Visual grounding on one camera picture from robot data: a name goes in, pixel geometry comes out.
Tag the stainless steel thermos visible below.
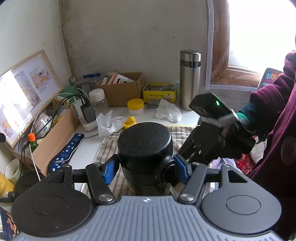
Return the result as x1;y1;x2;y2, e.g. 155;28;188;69
179;50;201;110

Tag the striped beige towel mat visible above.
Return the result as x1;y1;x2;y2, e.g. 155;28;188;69
82;122;207;205

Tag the crumpled tissue near tin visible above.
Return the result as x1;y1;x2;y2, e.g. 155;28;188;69
156;99;182;123

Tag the black round stand base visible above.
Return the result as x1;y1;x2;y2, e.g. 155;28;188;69
14;171;40;198

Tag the black power adapter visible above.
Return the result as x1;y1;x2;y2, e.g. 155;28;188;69
80;103;96;123

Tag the black camera box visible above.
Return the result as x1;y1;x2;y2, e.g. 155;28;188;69
189;92;238;128

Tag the white lid clear jar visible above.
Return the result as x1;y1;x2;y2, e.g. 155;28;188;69
89;88;108;109

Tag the yellow cylinder canister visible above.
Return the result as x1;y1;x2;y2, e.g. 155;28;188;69
0;173;15;197

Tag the yellow rubber duck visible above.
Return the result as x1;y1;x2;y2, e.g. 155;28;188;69
123;116;137;129

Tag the green plastic container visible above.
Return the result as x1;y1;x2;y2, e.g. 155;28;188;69
59;86;79;104

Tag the long cardboard box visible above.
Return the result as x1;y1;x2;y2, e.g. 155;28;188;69
12;105;81;177

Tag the black articulated stand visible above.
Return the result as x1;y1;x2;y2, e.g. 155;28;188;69
1;133;18;203

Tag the small cardboard box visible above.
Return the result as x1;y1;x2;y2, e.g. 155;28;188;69
96;72;144;108

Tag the orange cap green bottle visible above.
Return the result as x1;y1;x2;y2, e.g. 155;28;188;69
28;133;38;153

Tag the black thermos bottle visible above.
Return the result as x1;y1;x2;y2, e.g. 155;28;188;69
117;122;178;196

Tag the yellow lid cream jar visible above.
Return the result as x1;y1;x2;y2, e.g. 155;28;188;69
127;98;144;116

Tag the yellow tin box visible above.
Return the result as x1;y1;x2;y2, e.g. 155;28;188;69
142;84;176;103

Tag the crumpled tissue near adapter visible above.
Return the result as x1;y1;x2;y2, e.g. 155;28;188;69
96;110;124;137

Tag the blue snack packet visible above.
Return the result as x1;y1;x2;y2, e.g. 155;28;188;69
0;207;18;241

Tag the framed baby photo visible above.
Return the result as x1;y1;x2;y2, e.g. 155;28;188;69
1;50;62;149

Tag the white ceramic cup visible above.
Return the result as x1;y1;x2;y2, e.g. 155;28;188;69
4;159;21;185

